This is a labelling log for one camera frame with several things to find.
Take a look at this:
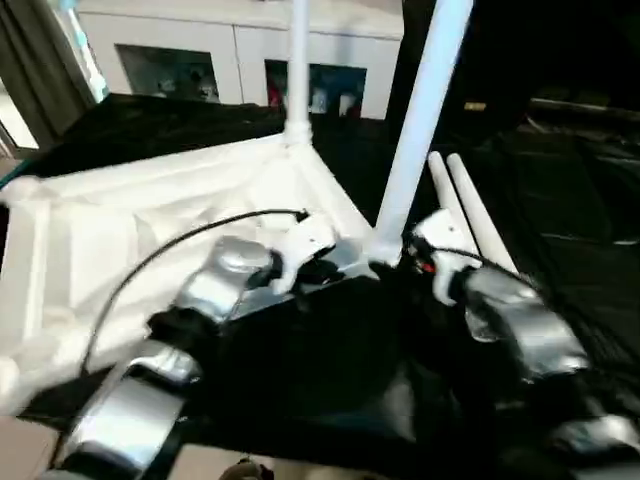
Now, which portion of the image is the white plastic table top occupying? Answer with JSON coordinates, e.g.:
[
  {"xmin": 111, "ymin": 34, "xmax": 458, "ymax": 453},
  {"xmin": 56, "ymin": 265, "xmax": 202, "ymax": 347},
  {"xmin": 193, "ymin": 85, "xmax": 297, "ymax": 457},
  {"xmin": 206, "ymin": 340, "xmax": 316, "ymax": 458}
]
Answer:
[{"xmin": 0, "ymin": 131, "xmax": 402, "ymax": 417}]

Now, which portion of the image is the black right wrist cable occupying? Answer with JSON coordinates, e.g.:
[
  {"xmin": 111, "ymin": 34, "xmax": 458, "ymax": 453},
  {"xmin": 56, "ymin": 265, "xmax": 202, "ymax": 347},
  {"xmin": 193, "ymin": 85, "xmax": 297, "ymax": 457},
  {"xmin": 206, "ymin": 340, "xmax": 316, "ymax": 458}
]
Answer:
[{"xmin": 434, "ymin": 247, "xmax": 541, "ymax": 291}]

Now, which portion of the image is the white glass-door cabinet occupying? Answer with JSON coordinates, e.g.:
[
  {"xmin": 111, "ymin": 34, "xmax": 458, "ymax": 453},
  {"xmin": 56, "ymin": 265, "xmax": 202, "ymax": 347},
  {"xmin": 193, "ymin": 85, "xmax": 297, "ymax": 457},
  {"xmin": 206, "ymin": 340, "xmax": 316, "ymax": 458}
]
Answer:
[{"xmin": 77, "ymin": 0, "xmax": 405, "ymax": 121}]

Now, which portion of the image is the white plastic table leg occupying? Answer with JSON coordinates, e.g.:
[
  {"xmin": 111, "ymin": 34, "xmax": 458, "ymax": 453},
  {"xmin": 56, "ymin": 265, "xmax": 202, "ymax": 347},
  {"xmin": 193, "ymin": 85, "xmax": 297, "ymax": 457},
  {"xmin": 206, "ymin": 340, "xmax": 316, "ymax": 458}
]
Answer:
[
  {"xmin": 283, "ymin": 0, "xmax": 315, "ymax": 150},
  {"xmin": 445, "ymin": 152, "xmax": 522, "ymax": 275},
  {"xmin": 366, "ymin": 0, "xmax": 475, "ymax": 267},
  {"xmin": 427, "ymin": 151, "xmax": 455, "ymax": 212}
]

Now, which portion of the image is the long dark metal rod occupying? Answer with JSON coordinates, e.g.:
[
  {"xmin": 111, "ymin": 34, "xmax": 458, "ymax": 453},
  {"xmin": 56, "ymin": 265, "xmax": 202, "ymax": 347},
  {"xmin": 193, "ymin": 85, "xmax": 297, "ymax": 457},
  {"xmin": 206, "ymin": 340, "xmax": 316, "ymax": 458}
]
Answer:
[{"xmin": 528, "ymin": 97, "xmax": 640, "ymax": 115}]

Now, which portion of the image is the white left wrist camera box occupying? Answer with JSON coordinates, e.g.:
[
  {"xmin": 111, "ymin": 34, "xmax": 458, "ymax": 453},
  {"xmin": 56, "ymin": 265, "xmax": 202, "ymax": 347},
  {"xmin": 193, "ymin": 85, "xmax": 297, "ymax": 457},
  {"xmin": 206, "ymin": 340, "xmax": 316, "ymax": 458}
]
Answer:
[{"xmin": 271, "ymin": 211, "xmax": 337, "ymax": 297}]

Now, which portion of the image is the black backdrop cloth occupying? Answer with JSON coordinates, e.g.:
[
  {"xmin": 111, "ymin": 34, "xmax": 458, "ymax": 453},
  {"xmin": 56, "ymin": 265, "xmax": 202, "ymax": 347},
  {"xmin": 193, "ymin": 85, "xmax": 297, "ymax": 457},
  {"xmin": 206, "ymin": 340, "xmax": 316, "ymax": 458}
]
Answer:
[{"xmin": 387, "ymin": 0, "xmax": 640, "ymax": 141}]

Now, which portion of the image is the grey curtain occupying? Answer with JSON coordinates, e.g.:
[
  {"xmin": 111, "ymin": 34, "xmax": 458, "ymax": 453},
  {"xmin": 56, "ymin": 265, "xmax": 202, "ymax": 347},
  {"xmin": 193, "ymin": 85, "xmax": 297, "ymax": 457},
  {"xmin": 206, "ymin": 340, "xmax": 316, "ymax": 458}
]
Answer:
[{"xmin": 0, "ymin": 0, "xmax": 99, "ymax": 150}]

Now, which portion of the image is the black work surface mat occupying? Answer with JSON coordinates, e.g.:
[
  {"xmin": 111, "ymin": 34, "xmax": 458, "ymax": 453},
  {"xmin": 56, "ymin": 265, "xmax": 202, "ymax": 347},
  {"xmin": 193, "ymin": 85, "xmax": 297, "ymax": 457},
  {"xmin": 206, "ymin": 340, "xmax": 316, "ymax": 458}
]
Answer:
[{"xmin": 0, "ymin": 91, "xmax": 640, "ymax": 480}]

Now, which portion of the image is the brown round robot part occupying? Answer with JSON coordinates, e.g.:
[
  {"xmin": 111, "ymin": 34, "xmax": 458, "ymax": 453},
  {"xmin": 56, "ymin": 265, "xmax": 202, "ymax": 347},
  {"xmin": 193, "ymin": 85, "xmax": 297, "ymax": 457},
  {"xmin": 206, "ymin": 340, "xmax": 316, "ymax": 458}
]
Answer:
[{"xmin": 222, "ymin": 459, "xmax": 276, "ymax": 480}]

